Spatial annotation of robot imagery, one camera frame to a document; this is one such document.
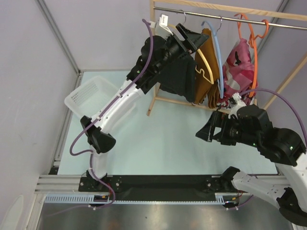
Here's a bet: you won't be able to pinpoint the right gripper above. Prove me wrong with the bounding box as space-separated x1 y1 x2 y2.
194 110 259 147

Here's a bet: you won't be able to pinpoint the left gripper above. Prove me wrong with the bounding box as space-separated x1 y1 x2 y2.
155 24 210 74

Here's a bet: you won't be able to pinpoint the black trousers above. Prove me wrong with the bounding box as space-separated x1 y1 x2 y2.
158 55 196 103

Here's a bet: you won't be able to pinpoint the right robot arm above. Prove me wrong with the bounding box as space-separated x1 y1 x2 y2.
196 104 307 227

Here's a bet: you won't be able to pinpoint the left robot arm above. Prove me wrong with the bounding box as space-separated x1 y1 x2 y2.
80 23 209 192

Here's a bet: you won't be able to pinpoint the light blue hanger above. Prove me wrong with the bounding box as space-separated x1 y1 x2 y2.
201 17 224 99

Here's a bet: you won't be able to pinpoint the orange hanger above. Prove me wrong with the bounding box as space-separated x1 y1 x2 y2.
234 13 269 98

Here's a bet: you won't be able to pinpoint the mustard brown garment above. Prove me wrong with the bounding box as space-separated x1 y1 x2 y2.
194 28 220 109

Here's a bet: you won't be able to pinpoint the pink patterned garment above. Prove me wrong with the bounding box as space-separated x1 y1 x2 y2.
218 38 255 108

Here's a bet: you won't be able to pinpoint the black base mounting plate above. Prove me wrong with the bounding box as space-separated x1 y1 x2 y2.
78 174 240 201

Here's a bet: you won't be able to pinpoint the metal hanging rod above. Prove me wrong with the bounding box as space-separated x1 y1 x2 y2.
153 7 307 31

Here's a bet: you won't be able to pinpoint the white plastic basket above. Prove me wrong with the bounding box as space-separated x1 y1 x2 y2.
64 76 118 119

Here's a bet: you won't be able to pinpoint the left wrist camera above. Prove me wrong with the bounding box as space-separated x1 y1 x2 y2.
149 14 173 40

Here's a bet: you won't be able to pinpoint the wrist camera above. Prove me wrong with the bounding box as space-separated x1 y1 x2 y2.
228 92 251 119
149 14 173 40

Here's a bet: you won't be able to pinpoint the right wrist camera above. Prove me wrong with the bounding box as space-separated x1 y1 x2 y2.
228 92 251 119

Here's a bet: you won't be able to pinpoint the wooden clothes rack frame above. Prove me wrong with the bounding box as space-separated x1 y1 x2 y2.
140 0 307 116

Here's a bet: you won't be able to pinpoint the slotted cable duct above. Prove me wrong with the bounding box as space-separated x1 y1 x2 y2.
45 194 230 205

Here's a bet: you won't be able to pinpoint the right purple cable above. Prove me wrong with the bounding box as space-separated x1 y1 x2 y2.
239 88 307 144

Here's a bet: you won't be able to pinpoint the aluminium corner post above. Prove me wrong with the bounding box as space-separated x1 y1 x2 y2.
35 0 80 76

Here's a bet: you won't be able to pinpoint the aluminium frame rail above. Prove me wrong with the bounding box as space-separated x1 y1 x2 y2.
35 174 83 194

